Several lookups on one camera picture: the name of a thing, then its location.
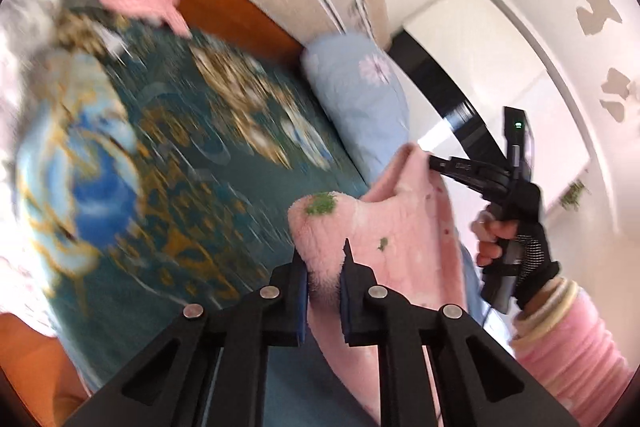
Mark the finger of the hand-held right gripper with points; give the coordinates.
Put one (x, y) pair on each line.
(460, 164)
(475, 184)

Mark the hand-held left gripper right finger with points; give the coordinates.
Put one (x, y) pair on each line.
(346, 307)

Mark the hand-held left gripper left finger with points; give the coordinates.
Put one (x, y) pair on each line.
(301, 307)

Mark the pink floral fleece garment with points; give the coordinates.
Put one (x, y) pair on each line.
(400, 227)

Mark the person's right forearm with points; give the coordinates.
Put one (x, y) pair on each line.
(570, 347)

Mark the person's right hand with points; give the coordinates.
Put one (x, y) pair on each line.
(537, 232)

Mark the white wardrobe with black stripe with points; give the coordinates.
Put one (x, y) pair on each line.
(530, 117)

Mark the green plant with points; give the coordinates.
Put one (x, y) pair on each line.
(574, 196)

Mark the light blue floral pillow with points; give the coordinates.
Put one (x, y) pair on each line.
(355, 102)

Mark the teal floral blanket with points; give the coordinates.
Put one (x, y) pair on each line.
(200, 167)

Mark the small pink cloth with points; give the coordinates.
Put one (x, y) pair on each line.
(145, 2)

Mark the grey butterfly wall decal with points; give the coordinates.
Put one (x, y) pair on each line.
(612, 111)
(597, 9)
(617, 83)

